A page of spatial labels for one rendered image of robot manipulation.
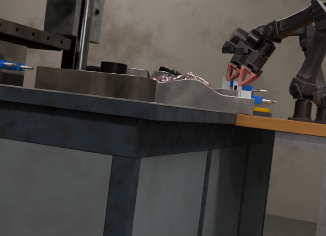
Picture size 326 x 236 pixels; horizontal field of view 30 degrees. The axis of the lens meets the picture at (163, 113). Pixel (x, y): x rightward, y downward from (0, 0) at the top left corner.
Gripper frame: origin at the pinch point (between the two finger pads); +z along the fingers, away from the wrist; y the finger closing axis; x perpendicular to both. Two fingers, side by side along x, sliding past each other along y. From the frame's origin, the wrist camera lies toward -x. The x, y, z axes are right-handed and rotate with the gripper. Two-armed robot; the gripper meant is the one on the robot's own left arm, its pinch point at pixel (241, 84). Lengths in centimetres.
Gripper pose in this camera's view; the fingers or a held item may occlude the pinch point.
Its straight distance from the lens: 247.0
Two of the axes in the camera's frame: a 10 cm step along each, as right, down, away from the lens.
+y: -3.3, -0.4, -9.4
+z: -5.6, 8.1, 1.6
